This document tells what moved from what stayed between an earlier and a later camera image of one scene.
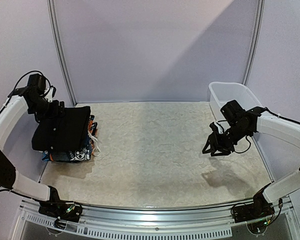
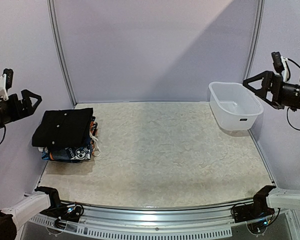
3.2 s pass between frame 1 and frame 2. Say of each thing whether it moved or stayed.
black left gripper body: moved
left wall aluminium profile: stayed
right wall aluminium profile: stayed
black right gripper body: moved
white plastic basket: stayed
